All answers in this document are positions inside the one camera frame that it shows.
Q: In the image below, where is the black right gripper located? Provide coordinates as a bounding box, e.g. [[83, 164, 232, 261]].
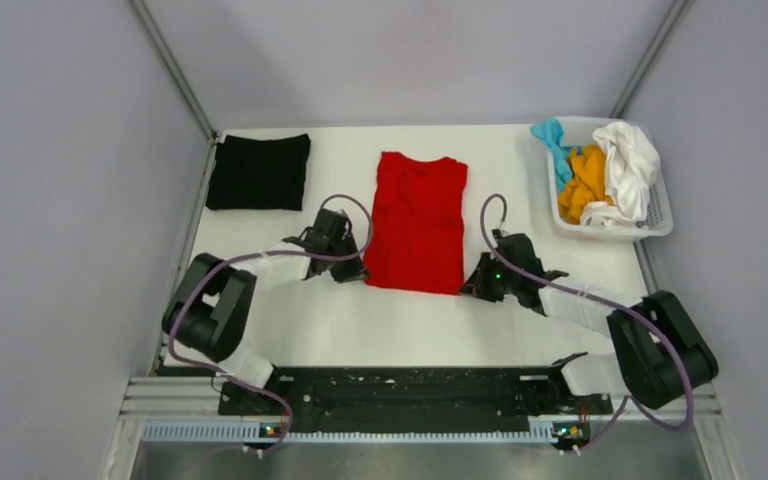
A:
[[460, 251, 520, 302]]

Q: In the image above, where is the red t shirt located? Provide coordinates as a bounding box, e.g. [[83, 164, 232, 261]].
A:
[[363, 151, 468, 295]]

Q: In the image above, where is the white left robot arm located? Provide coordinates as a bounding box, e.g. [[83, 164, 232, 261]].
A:
[[162, 208, 368, 414]]

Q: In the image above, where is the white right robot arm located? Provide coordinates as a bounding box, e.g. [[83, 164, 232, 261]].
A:
[[460, 229, 720, 412]]

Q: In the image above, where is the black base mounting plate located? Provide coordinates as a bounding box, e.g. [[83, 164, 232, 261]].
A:
[[218, 366, 613, 434]]

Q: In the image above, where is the folded black t shirt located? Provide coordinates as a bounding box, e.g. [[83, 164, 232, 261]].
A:
[[206, 134, 311, 211]]

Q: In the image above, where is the orange t shirt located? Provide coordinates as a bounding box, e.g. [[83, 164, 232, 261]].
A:
[[558, 144, 614, 225]]

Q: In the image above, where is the light blue t shirt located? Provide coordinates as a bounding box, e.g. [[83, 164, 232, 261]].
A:
[[530, 117, 573, 193]]

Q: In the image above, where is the white t shirt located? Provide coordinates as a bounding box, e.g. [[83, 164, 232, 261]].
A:
[[580, 121, 661, 229]]

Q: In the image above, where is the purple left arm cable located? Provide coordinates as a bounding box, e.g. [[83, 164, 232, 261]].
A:
[[166, 193, 375, 458]]

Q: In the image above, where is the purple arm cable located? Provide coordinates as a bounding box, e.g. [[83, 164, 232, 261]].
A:
[[479, 193, 695, 457], [166, 193, 375, 458]]

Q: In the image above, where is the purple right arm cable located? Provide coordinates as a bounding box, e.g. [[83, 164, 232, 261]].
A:
[[479, 193, 695, 457]]

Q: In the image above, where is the aluminium frame rail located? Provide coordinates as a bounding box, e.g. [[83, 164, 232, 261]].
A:
[[119, 377, 724, 423]]

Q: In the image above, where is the white slotted cable duct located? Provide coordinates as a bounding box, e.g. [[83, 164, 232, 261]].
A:
[[142, 420, 588, 446]]

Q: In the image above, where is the left corner frame post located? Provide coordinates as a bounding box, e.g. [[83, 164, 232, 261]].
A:
[[127, 0, 217, 141]]

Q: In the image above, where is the corner frame post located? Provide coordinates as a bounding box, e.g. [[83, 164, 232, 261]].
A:
[[127, 0, 217, 141], [610, 0, 695, 118]]

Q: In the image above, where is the right corner frame post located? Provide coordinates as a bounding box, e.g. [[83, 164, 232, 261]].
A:
[[610, 0, 695, 118]]

